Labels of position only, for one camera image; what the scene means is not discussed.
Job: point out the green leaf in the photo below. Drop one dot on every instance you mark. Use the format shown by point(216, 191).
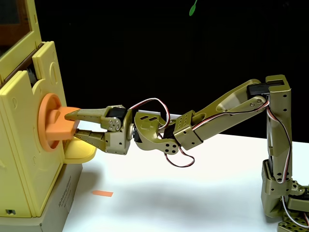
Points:
point(192, 10)

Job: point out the grey cardboard box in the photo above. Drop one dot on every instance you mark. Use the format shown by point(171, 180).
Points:
point(60, 200)

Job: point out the orange paper arrow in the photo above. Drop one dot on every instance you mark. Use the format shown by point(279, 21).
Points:
point(102, 193)

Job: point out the yellow dispensing tray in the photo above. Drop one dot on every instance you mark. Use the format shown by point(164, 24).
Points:
point(77, 152)

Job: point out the yellow toy vending machine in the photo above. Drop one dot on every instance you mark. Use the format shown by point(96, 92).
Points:
point(19, 145)

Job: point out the orange round turning knob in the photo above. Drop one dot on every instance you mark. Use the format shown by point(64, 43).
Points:
point(58, 130)

